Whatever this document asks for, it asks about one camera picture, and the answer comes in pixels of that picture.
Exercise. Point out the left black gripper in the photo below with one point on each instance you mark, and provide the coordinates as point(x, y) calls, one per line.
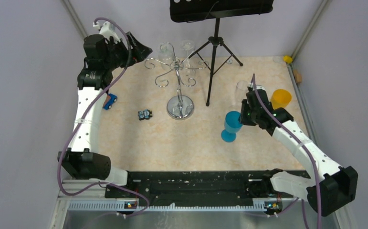
point(140, 51)

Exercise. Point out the clear flute glass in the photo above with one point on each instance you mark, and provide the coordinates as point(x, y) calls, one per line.
point(240, 92)

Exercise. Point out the blue wine glass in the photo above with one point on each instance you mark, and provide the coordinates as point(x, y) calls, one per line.
point(232, 126)

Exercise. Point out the orange wine glass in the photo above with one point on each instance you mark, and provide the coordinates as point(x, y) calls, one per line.
point(280, 98)

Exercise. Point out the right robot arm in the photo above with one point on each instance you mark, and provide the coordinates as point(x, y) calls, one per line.
point(329, 186)

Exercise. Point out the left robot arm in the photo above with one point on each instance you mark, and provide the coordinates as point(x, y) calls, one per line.
point(82, 159)

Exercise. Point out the chrome wine glass rack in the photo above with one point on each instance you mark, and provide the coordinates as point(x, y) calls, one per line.
point(180, 106)

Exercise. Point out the orange and blue toy car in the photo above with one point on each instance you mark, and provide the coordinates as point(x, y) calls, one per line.
point(110, 100)

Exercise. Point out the black music stand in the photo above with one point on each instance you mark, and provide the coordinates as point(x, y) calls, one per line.
point(190, 11)

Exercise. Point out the small blue owl toy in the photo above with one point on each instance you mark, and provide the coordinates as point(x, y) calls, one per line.
point(145, 114)

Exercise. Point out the yellow corner clamp right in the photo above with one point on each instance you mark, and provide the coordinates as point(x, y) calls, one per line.
point(287, 59)

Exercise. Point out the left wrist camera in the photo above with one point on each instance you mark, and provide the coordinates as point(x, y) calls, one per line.
point(107, 30)

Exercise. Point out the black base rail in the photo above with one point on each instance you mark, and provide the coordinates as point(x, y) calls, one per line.
point(197, 190)

